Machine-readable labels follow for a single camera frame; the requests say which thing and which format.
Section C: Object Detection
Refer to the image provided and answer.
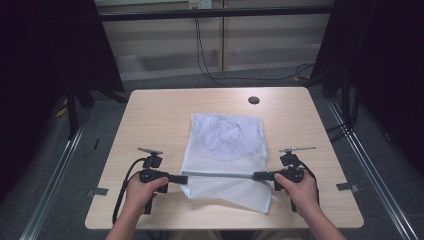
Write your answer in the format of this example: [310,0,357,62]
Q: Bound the person's right hand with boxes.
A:
[273,172,320,218]

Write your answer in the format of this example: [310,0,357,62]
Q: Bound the black hanging cable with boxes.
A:
[194,16,316,88]

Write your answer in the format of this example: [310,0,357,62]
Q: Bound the grey metal table bracket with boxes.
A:
[335,182,362,194]
[85,187,110,198]

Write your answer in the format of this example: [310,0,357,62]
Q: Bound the black horizontal bar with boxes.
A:
[99,5,335,22]

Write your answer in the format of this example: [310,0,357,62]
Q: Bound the white wall outlet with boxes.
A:
[187,0,214,10]

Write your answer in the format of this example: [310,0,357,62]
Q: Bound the white mesh laundry bag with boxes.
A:
[179,112,278,214]

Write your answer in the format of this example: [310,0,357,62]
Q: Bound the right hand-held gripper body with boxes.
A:
[273,145,317,214]

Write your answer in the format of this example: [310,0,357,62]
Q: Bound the metal floor rail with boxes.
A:
[325,97,420,240]
[19,108,93,240]

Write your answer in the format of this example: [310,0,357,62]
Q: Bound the person's left hand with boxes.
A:
[124,175,170,215]

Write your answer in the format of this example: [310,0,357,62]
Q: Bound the black curtain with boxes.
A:
[0,0,126,203]
[308,0,424,176]

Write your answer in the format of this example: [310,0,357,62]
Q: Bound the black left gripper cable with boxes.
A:
[112,157,148,225]

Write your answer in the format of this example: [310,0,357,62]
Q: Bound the white garment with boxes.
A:
[191,114,264,161]

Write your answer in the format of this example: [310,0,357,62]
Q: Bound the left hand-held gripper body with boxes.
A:
[137,147,170,215]

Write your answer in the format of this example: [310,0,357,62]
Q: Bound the black metal stand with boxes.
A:
[341,71,359,132]
[65,79,98,140]

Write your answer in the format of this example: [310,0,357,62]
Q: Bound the black floor cables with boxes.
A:
[325,122,353,144]

